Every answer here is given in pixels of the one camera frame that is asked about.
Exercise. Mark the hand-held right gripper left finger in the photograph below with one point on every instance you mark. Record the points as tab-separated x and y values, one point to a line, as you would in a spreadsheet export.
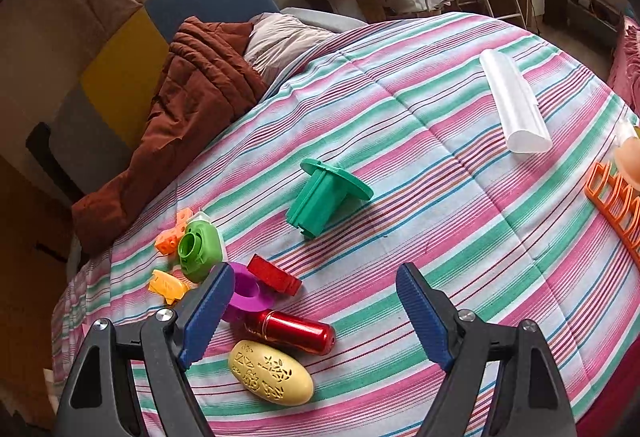
207	312

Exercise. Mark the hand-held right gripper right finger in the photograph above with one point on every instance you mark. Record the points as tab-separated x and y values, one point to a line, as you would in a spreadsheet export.
422	312

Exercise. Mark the yellow curved plastic piece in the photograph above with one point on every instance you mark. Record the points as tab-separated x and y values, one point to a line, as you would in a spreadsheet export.
167	284

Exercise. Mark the light green round toy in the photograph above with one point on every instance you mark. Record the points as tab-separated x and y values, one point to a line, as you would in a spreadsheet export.
200	257

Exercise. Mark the orange plastic block piece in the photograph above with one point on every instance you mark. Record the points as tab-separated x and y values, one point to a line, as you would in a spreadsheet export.
167	242

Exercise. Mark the teal flanged plastic part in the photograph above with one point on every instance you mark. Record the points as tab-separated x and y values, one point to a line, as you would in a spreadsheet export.
320	202

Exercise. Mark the red plastic block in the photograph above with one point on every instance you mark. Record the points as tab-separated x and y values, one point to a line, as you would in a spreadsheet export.
272	274

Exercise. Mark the yellow oval patterned case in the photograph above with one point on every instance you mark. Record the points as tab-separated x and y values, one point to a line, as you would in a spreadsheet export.
270	374

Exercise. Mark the red metallic cylinder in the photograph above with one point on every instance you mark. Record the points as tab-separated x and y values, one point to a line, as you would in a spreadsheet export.
295	329

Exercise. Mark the wooden wardrobe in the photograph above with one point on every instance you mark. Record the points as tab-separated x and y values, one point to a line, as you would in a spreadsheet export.
30	297

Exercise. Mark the orange plastic rack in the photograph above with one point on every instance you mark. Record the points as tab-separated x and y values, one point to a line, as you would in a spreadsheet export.
607	212

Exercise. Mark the brown quilt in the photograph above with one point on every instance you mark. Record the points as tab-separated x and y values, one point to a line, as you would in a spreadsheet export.
200	92

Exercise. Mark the white plastic tube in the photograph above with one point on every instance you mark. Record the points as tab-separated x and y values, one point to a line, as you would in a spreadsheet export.
515	107

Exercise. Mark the peach round object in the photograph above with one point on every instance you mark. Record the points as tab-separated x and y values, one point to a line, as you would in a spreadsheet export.
631	162

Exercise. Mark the pale pink pillow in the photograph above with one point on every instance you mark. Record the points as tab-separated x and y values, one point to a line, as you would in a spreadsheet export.
285	42

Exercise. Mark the white bag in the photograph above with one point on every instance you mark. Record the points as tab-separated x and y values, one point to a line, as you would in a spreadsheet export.
420	2

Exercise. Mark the pink blanket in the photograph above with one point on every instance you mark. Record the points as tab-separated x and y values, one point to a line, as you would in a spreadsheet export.
627	67

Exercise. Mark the open shelf unit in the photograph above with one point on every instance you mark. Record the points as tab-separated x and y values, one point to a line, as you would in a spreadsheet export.
595	12

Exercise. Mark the black upright post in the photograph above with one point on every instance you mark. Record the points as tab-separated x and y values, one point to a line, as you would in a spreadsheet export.
50	157

